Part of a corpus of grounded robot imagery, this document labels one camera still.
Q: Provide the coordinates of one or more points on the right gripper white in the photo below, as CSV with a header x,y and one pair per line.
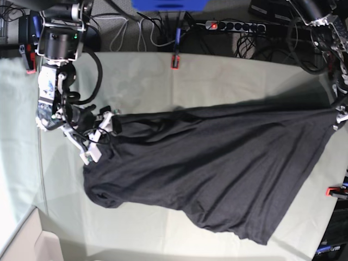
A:
x,y
87,131

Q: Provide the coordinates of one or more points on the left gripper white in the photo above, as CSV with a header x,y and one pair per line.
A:
x,y
341,116

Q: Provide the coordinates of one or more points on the black t-shirt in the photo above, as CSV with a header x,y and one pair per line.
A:
x,y
230,168

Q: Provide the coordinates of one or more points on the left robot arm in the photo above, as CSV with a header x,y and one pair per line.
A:
x,y
328,34

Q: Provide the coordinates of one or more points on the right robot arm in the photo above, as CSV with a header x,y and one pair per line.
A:
x,y
65,26

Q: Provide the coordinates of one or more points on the red black clamp right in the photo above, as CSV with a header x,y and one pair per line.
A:
x,y
337,192

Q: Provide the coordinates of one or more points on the red black clamp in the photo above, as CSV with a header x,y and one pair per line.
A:
x,y
27,53
175,62
337,192

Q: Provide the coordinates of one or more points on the light green table cloth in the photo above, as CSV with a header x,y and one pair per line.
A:
x,y
44,170

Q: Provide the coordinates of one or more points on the red black clamp middle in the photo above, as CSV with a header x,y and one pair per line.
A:
x,y
175,62

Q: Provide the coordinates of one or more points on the red black clamp left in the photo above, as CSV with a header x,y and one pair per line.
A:
x,y
27,53

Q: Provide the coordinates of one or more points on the blue plastic box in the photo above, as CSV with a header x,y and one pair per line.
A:
x,y
169,5

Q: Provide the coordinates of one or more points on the black power strip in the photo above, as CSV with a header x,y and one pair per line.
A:
x,y
236,27

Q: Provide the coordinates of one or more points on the beige side table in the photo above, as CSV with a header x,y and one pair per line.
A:
x,y
31,242

